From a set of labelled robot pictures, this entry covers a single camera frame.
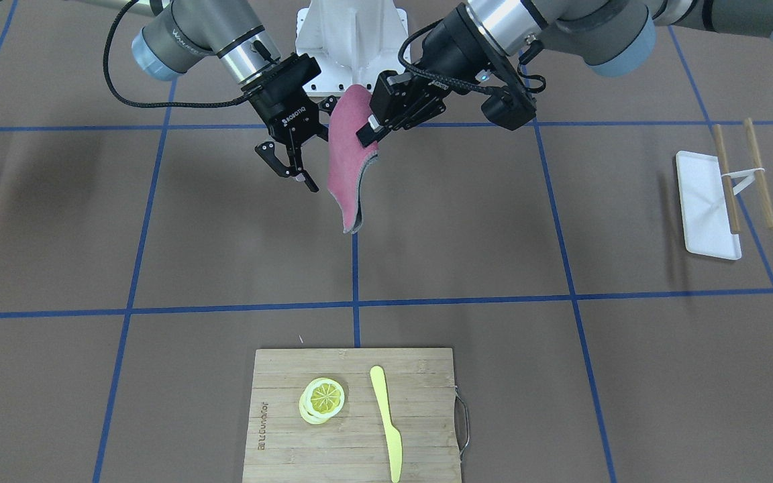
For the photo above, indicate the wooden rack bar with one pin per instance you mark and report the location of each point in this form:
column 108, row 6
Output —
column 759, row 172
column 729, row 196

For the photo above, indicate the white pedestal column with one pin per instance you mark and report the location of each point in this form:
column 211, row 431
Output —
column 352, row 41

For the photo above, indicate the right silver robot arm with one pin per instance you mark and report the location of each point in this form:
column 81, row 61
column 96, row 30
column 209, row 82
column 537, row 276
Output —
column 180, row 34

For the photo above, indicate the pink cloth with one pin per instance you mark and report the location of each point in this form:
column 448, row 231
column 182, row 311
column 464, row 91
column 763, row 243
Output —
column 348, row 159

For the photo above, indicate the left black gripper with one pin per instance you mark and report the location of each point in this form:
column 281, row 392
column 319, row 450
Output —
column 445, row 50

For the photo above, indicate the wooden cutting board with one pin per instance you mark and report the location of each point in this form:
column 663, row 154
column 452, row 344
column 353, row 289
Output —
column 350, row 446

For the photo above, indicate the yellow lemon slice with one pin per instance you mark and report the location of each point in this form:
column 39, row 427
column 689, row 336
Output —
column 322, row 399

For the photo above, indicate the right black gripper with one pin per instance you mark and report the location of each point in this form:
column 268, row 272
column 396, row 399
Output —
column 287, row 115

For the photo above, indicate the white rack tray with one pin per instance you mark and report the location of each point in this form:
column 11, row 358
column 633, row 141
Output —
column 706, row 225

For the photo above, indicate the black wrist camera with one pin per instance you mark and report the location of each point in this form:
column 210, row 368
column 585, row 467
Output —
column 509, row 107

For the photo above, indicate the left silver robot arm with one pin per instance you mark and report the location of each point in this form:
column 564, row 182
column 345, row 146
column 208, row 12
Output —
column 470, row 49

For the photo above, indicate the yellow plastic knife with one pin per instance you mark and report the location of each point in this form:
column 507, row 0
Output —
column 392, row 435

